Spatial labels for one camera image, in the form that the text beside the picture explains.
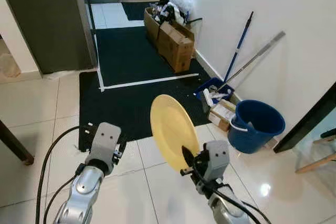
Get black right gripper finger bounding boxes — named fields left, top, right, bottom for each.
left=182, top=145, right=196, bottom=172

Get yellow plate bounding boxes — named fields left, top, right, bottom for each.
left=150, top=94, right=201, bottom=173

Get black floor mat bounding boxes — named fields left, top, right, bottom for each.
left=78, top=25, right=217, bottom=152

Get small printed cardboard box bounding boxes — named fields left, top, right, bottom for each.
left=207, top=100, right=238, bottom=132

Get blue bucket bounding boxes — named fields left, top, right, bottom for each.
left=227, top=100, right=286, bottom=154

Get blue mop head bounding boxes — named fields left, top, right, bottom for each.
left=195, top=77, right=236, bottom=105

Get dark furniture leg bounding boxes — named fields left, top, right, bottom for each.
left=0, top=119, right=35, bottom=166

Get wooden chair leg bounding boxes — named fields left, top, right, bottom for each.
left=295, top=135, right=336, bottom=175

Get closed brown cardboard box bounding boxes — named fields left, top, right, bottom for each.
left=156, top=22, right=195, bottom=73

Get black table edge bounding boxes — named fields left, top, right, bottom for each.
left=272, top=82, right=336, bottom=154

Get silver mop pole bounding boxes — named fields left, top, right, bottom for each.
left=217, top=30, right=287, bottom=91

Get blue mop pole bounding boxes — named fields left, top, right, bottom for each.
left=223, top=11, right=255, bottom=84

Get open brown cardboard box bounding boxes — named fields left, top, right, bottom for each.
left=144, top=6, right=175, bottom=45

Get dark grey door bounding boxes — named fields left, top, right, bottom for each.
left=0, top=0, right=99, bottom=76

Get white plastic bags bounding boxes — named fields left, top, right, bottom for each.
left=152, top=0, right=196, bottom=26

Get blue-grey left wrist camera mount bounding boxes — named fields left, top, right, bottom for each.
left=83, top=122, right=122, bottom=175

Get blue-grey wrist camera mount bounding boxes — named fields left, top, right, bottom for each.
left=83, top=122, right=122, bottom=175
left=202, top=140, right=230, bottom=183

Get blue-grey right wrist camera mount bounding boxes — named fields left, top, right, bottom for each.
left=202, top=140, right=230, bottom=183

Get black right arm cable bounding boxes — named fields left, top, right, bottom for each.
left=185, top=164, right=274, bottom=224

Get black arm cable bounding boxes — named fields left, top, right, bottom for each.
left=35, top=124, right=96, bottom=224
left=185, top=164, right=274, bottom=224

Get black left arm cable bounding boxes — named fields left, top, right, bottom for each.
left=35, top=124, right=96, bottom=224

